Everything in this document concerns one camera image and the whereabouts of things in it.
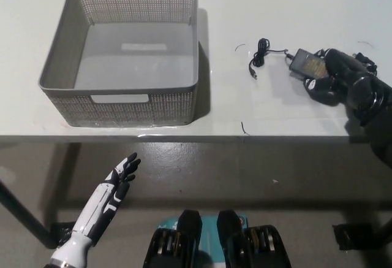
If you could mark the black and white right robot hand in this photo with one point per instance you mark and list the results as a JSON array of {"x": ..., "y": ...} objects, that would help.
[{"x": 340, "y": 71}]

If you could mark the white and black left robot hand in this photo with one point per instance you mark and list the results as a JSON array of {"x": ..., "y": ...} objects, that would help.
[{"x": 101, "y": 200}]

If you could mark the grey perforated plastic basket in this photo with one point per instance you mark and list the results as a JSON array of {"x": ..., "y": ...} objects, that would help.
[{"x": 128, "y": 71}]

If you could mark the black and teal robot body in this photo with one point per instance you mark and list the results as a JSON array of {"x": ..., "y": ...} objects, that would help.
[{"x": 214, "y": 246}]

